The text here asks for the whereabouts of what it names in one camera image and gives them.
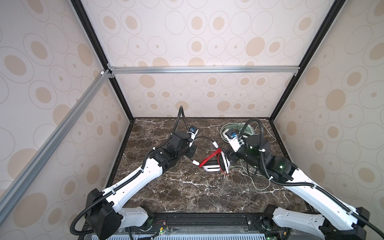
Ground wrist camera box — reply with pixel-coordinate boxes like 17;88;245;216
225;129;244;153
189;125;199;147

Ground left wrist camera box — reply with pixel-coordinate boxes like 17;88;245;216
189;125;199;147

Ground black corner frame post right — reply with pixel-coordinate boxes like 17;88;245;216
270;0;347;122

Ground mint green headphones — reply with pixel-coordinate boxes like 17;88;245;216
220;123;255;143

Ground silver aluminium rail left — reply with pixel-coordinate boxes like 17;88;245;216
1;69;112;225

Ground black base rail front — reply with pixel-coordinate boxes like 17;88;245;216
125;212;337;240

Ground silver aluminium rail back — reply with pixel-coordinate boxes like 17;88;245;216
110;66;300;75

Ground red headphone cable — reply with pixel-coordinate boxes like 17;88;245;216
198;147;229;175

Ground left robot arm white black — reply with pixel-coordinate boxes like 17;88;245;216
70;127;196;240

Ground silver aluminium rail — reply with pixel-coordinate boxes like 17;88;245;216
1;69;112;225
110;66;300;75

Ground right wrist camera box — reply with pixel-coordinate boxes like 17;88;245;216
225;129;244;153

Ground black corner frame post left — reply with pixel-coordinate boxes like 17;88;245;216
70;0;135;122

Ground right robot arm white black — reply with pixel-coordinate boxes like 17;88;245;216
223;118;384;240

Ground black corner frame post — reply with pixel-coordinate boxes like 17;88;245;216
270;0;347;122
70;0;135;122

